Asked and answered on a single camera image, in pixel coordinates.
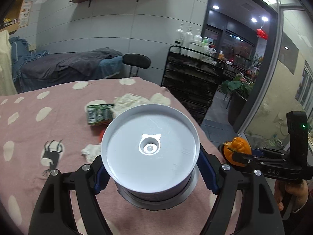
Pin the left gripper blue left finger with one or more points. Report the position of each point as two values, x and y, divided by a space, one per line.
101 180

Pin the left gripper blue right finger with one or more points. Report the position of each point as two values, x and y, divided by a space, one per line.
207 172

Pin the white tissue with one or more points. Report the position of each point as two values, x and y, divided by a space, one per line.
90 152

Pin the orange peel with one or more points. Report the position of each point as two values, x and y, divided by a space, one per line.
237 145

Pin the round white blue container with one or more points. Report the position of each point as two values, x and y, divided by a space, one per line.
150 151

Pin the green drink carton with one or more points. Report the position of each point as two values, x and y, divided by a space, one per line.
101 114

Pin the white paper bag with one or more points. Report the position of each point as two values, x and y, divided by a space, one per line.
127 101

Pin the pink polka dot bedsheet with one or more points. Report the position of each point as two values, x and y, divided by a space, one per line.
54 119

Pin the black tiered trolley cart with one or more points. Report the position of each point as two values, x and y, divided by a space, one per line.
193 77

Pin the massage bed dark blanket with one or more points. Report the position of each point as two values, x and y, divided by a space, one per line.
33 71

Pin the cream garment hanging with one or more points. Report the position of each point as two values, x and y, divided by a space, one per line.
6 82

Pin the white pump bottle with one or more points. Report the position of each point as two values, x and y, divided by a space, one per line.
178 39

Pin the wooden cubby shelf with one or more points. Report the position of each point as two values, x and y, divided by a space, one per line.
11 20

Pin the wall poster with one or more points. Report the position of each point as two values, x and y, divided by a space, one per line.
24 14

